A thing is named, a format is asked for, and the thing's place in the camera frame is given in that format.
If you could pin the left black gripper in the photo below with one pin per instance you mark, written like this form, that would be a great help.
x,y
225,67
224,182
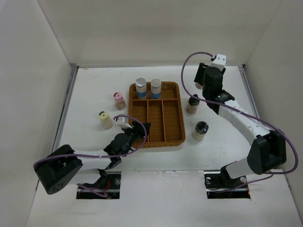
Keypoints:
x,y
139,128

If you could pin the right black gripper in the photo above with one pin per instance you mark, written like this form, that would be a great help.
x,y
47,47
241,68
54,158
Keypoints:
x,y
200,73

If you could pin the grey lid grinder bottle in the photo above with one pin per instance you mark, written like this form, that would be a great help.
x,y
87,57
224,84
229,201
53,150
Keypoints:
x,y
198,86

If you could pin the pink cap spice bottle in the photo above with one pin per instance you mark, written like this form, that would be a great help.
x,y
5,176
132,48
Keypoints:
x,y
119,101

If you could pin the yellow cap spice bottle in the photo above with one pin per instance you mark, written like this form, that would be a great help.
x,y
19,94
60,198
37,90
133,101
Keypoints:
x,y
105,120

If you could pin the silver lid blue label jar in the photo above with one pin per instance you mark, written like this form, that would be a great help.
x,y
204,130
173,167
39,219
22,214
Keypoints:
x,y
141,89

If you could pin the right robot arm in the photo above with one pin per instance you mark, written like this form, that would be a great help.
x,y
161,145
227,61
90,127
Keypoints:
x,y
267,146

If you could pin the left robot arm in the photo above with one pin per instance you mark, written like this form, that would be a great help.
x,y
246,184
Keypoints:
x,y
88,170

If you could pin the brown wicker divided tray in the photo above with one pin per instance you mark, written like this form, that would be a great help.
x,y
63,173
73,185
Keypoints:
x,y
164,114

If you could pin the black round cap spice bottle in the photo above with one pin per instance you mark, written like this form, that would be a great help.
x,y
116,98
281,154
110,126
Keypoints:
x,y
200,131

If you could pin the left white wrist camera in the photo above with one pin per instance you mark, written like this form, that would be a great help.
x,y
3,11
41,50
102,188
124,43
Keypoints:
x,y
122,122

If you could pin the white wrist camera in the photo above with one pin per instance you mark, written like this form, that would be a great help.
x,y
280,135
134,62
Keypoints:
x,y
122,122
219,61

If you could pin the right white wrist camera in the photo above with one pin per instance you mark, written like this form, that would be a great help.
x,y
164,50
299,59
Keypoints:
x,y
219,61

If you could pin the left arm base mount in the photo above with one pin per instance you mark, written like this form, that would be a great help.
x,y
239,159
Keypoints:
x,y
106,187

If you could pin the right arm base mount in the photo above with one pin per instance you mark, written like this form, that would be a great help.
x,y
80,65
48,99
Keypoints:
x,y
220,186

